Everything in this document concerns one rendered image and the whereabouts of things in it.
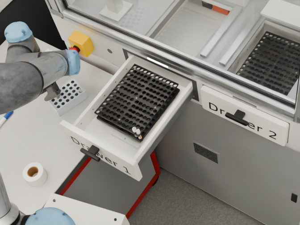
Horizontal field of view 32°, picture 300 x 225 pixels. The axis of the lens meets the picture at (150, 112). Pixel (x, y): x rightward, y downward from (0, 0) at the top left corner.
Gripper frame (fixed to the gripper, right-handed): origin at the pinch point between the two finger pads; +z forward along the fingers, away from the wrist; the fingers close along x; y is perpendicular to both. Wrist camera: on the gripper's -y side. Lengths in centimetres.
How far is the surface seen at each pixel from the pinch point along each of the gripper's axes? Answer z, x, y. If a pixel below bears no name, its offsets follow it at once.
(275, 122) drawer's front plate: -12, 64, -40
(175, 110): -7.0, 38.3, -23.6
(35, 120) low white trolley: 5.1, 0.3, 11.4
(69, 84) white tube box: 2.3, -2.3, -5.7
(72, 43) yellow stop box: -8.5, -8.0, -14.5
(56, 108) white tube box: 1.6, 3.8, 3.4
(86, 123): -4.0, 20.6, -0.3
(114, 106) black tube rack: -8.9, 25.0, -9.7
